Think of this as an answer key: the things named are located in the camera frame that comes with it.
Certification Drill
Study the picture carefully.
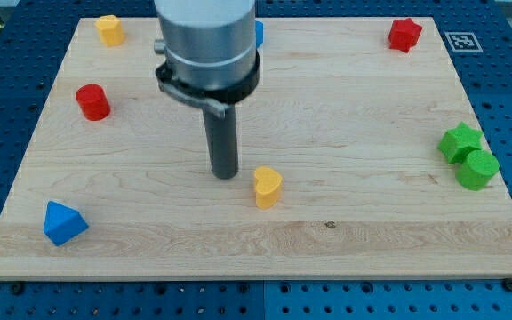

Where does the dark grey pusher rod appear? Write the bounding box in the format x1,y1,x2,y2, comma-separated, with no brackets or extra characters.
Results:
203,105,238,180

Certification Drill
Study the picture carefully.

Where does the yellow heart block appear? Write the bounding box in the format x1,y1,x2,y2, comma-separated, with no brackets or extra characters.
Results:
253,166,284,209

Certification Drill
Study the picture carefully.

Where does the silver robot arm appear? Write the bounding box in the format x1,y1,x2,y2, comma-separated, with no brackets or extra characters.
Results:
154,0,260,180

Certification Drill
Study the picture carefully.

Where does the blue block behind arm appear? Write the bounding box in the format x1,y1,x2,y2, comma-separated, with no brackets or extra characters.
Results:
255,20,264,48

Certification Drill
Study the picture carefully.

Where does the red cylinder block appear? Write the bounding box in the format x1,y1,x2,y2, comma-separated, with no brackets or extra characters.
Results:
75,84,111,121

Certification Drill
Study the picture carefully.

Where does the wooden board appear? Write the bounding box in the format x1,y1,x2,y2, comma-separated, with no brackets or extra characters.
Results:
0,18,512,282

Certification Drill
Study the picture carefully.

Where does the yellow hexagon block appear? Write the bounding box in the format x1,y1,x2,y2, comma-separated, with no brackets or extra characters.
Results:
94,15,125,47

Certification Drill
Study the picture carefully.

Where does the blue triangle block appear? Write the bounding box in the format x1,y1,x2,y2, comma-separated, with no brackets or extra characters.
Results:
43,201,89,246

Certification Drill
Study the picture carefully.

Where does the red star block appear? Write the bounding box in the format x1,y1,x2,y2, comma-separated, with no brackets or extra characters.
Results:
388,18,423,53

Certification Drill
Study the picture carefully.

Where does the green star block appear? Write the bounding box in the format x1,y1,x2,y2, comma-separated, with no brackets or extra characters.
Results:
437,122,483,164

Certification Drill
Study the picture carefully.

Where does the green cylinder block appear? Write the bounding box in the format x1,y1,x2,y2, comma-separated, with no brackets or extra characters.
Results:
455,150,500,191

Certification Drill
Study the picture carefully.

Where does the white fiducial marker tag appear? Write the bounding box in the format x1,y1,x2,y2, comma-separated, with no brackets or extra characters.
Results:
444,31,483,52

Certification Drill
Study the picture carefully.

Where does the black clamp ring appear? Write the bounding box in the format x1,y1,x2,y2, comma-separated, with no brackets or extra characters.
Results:
155,50,261,120

